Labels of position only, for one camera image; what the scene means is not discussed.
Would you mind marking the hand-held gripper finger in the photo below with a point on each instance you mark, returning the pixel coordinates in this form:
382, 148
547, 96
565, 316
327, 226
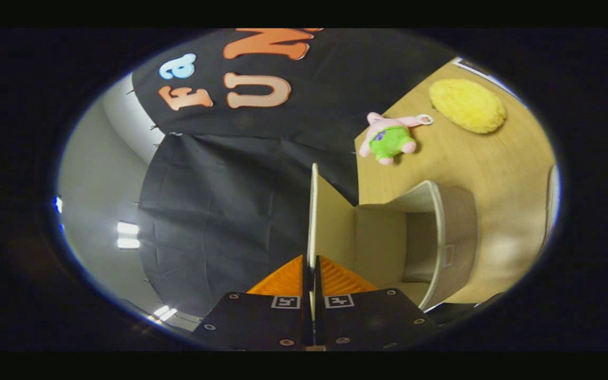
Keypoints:
308, 295
319, 295

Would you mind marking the beige fabric storage box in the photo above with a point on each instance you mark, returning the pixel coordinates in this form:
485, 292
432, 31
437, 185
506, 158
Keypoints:
378, 237

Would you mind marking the white shoe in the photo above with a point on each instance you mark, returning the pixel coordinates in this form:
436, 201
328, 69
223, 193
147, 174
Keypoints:
553, 200

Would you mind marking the ceiling light panel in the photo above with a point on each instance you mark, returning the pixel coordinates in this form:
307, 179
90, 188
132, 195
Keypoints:
127, 235
164, 312

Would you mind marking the pink and green plush toy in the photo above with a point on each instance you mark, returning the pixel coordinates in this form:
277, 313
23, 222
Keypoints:
391, 140

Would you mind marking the yellow plush toy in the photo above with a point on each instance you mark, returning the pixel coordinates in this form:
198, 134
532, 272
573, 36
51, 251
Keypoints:
467, 105

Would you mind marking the white printed leaflet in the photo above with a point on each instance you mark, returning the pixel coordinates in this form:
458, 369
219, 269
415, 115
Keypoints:
474, 67

